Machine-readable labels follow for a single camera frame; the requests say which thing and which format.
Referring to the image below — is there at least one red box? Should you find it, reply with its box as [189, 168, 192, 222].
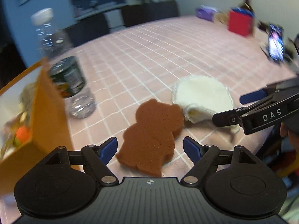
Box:
[228, 9, 254, 37]

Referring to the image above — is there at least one black chair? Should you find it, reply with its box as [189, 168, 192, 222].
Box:
[121, 0, 180, 27]
[64, 13, 110, 47]

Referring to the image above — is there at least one purple tissue pack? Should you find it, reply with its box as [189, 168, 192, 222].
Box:
[196, 5, 220, 22]

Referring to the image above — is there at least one clear plastic water bottle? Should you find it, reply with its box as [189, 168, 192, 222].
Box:
[31, 8, 96, 119]

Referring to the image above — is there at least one brown bear-shaped sponge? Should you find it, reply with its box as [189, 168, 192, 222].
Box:
[116, 99, 184, 177]

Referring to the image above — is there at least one brown plush dog toy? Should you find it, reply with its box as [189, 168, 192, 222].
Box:
[20, 83, 36, 112]

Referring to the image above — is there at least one orange cardboard box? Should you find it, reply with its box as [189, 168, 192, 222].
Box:
[1, 58, 74, 198]

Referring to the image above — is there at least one pink checkered tablecloth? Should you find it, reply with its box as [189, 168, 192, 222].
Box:
[41, 15, 299, 178]

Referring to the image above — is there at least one orange crochet fruit toy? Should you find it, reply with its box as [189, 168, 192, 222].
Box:
[15, 125, 31, 144]

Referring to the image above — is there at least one white round plush pad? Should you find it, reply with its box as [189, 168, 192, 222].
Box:
[172, 75, 236, 124]

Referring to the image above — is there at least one dark glass bottle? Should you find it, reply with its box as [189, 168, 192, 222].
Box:
[238, 0, 254, 15]

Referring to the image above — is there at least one smartphone on stand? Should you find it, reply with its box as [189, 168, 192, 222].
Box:
[268, 23, 284, 63]

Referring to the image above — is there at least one right black chair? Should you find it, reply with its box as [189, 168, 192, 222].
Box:
[121, 0, 180, 27]

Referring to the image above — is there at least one left black chair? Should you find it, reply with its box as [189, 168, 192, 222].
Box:
[64, 13, 110, 47]

